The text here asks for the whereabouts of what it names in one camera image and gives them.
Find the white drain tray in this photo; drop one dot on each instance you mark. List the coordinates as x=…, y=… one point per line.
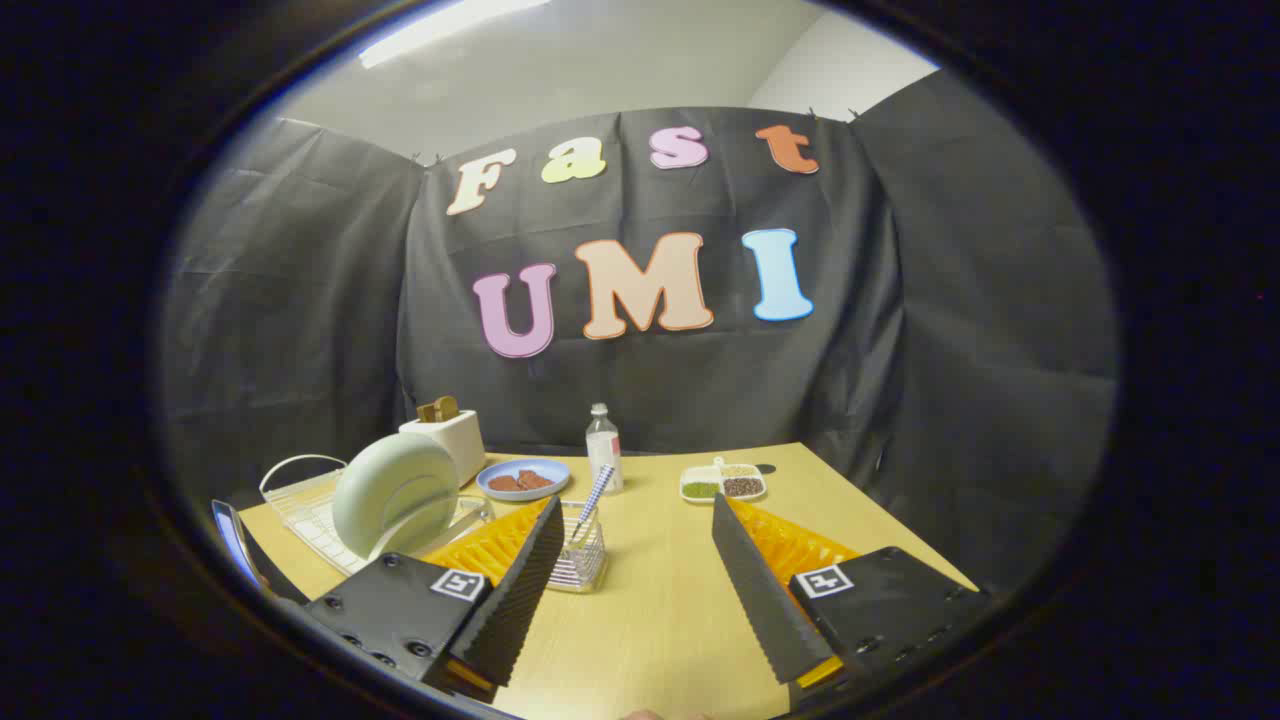
x=320, y=530

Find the pale green plate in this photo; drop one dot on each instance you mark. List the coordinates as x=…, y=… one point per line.
x=390, y=495

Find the green beans pile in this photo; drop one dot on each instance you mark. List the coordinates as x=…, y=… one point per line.
x=700, y=490

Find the white divided tray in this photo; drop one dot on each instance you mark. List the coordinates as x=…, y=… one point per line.
x=700, y=472

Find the white toaster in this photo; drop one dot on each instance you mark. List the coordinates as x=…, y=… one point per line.
x=455, y=440

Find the pale grains pile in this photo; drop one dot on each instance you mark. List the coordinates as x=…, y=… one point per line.
x=739, y=470

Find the blue plate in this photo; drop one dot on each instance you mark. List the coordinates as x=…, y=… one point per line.
x=530, y=463

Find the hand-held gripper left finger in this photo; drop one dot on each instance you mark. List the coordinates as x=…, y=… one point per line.
x=515, y=600

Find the dark red beans pile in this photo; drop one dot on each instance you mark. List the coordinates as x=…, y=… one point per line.
x=742, y=487

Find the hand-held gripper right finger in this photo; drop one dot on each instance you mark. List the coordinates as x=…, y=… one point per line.
x=765, y=600

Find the brown toast slice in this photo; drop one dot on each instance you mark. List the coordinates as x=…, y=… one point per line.
x=428, y=411
x=448, y=407

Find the black backdrop cloth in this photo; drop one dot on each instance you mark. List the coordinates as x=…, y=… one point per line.
x=300, y=300

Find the brown meat piece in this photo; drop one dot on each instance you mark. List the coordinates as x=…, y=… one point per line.
x=503, y=484
x=535, y=479

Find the clear plastic bottle white label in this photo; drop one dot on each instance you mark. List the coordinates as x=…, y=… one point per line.
x=603, y=450

